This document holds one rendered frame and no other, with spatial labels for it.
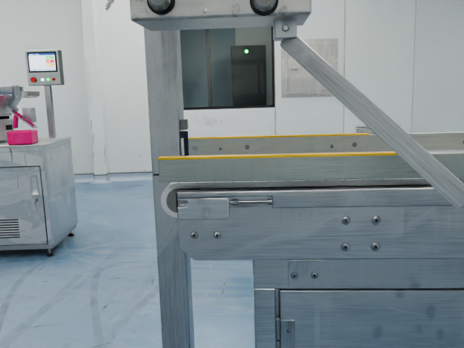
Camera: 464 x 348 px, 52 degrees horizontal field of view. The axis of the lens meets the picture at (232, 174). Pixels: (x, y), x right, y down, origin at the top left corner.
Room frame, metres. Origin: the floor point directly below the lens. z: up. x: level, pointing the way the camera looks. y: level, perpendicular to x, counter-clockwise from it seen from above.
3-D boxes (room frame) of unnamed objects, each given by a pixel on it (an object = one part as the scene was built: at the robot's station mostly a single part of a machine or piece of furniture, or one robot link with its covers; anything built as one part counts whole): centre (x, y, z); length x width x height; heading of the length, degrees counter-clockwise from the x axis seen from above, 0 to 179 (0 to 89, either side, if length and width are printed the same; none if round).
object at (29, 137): (3.10, 1.36, 0.80); 0.16 x 0.12 x 0.09; 91
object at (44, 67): (3.44, 1.30, 1.07); 0.23 x 0.10 x 0.62; 91
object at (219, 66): (5.87, 0.14, 1.43); 1.38 x 0.01 x 1.16; 91
